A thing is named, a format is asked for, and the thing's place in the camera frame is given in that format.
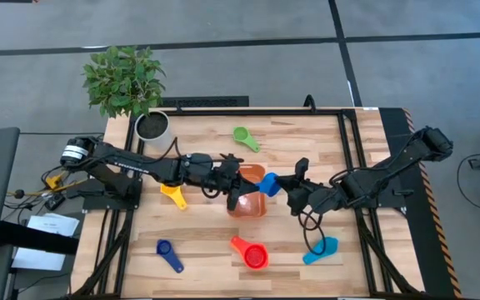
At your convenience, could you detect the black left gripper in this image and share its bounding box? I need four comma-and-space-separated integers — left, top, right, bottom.
179, 152, 263, 212

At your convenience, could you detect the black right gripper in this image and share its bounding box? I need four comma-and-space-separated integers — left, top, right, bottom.
275, 157, 346, 218

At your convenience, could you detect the orange plastic basket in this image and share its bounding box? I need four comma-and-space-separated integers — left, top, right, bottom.
227, 163, 268, 219

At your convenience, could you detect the green measuring cup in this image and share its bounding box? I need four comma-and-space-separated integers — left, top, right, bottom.
232, 126, 261, 153

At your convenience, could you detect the red measuring cup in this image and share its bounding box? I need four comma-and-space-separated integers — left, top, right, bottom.
230, 236, 270, 271

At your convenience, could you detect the yellow measuring cup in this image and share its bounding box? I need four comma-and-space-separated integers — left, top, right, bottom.
159, 182, 188, 211

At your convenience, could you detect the light blue measuring cup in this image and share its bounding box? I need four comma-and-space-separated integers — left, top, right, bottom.
302, 236, 340, 266

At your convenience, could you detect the small dark blue measuring cup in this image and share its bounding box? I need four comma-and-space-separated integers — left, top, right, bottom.
156, 238, 185, 274

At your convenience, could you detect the black mat with hazard stripes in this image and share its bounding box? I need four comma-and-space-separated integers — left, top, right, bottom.
379, 107, 463, 299

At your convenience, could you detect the green leafy plant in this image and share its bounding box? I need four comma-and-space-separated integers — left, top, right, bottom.
82, 45, 167, 118

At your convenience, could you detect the black power adapter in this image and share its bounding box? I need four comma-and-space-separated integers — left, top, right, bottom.
43, 193, 66, 212

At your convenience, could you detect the white paper sheet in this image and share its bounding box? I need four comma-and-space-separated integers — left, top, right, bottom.
27, 212, 81, 238
11, 247, 67, 272

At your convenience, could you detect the black bar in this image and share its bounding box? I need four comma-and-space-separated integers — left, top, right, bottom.
0, 220, 79, 256

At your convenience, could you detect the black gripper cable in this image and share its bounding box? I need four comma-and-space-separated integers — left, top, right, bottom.
297, 207, 328, 256

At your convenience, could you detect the black aluminium table frame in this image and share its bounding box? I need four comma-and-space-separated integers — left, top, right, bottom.
71, 107, 427, 299

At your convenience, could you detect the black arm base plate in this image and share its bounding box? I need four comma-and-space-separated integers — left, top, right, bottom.
67, 177, 143, 211
347, 182, 408, 209

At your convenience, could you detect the yellow cable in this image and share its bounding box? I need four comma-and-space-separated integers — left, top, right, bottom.
35, 173, 88, 197

